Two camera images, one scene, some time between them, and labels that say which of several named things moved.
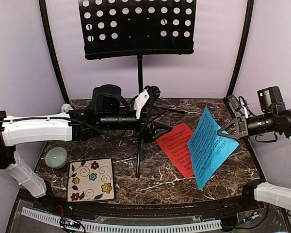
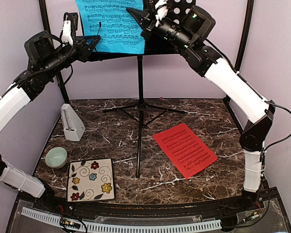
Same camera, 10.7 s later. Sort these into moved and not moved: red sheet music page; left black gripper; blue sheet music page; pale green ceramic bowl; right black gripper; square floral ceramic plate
Moved: left black gripper; blue sheet music page; right black gripper
Not moved: square floral ceramic plate; pale green ceramic bowl; red sheet music page
